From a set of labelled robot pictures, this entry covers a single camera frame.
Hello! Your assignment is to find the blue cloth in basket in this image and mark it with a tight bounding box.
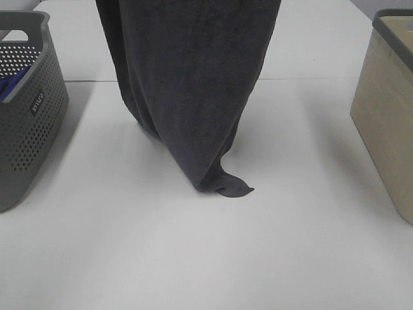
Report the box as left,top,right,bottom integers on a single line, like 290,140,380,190
1,66,32,104

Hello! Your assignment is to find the dark grey towel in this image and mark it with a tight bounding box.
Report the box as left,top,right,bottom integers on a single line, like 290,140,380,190
96,1,280,198

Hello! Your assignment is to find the beige plastic basket grey rim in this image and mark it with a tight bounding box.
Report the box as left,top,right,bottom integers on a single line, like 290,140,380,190
350,9,412,223

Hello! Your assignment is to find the grey perforated plastic basket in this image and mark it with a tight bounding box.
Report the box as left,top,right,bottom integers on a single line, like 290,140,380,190
1,10,69,211

